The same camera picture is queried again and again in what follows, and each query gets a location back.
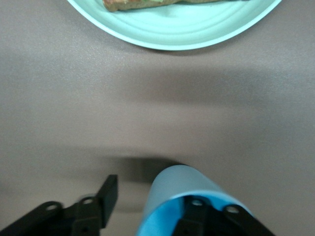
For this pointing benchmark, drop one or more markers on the brown bread slice under lettuce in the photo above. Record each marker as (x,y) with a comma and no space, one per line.
(128,5)

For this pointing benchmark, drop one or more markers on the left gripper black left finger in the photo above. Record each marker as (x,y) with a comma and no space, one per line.
(81,216)

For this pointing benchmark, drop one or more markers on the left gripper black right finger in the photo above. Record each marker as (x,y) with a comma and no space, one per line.
(209,223)

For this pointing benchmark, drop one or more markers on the pale green plate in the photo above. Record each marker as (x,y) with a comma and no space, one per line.
(184,32)

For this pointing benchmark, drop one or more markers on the blue plastic cup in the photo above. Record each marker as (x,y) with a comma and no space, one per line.
(177,182)

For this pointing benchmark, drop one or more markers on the brown table mat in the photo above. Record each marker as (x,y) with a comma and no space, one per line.
(73,98)

